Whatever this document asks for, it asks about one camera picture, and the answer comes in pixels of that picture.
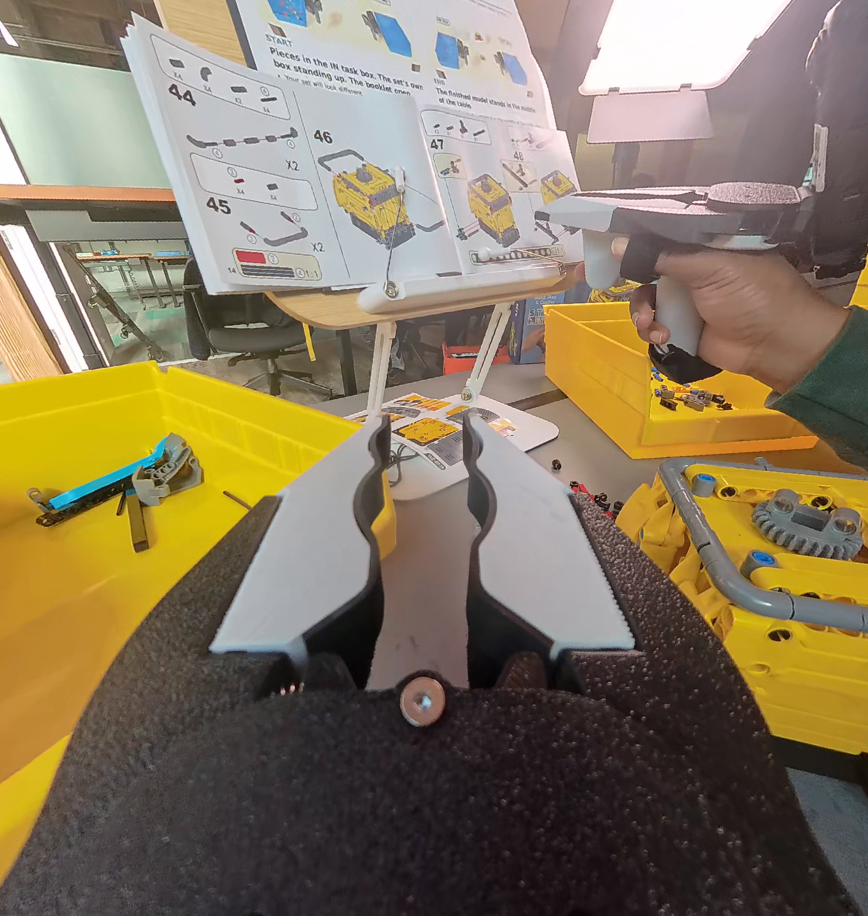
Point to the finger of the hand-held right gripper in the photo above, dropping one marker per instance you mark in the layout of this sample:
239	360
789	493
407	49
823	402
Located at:
620	211

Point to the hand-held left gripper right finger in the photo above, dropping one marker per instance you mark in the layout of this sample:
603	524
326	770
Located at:
541	565

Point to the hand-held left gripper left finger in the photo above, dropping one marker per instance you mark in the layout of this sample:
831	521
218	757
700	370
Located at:
305	565

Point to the pile of black red pins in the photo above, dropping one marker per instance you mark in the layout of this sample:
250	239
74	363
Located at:
595	497

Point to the yellow and black lego model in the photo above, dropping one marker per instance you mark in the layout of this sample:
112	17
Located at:
799	658

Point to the person's right forearm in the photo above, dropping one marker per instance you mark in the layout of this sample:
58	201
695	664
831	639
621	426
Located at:
849	401

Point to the thin black lego piece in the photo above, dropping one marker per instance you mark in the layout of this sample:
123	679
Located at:
237	499

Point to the black and blue lego piece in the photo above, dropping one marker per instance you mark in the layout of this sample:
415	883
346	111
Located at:
98	486

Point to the person's right hand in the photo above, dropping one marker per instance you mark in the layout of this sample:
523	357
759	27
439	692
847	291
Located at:
756	315

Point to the blue robot kit box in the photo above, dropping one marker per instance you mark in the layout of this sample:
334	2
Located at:
530	336

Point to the bright light panel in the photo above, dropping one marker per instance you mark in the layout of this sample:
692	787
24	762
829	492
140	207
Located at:
663	50

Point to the yellow bin with many pieces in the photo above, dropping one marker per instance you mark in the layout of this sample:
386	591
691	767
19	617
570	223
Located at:
598	386

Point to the yellow grey sticker sheet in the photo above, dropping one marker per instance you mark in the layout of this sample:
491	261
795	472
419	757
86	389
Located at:
427	429

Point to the white stand pole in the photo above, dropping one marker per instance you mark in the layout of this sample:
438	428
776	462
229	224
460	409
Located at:
380	372
488	350

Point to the white page holder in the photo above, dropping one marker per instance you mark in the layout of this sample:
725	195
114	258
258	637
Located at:
441	290

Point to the heap of grey blue pieces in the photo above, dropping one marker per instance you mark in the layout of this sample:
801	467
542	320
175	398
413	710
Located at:
691	397

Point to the red storage box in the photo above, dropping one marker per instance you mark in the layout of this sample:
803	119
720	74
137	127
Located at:
470	358

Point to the yellow ribbon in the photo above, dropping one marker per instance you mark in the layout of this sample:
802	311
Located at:
309	340

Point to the yellow bin with few pieces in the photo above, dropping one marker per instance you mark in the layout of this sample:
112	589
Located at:
62	608

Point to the black office chair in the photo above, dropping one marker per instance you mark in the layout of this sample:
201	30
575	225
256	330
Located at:
248	322

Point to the printed task sheet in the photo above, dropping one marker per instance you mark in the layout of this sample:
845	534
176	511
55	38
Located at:
405	64

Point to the open instruction booklet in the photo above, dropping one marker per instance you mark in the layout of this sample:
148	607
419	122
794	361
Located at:
262	179

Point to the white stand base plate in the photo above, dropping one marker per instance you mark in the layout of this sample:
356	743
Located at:
534	429

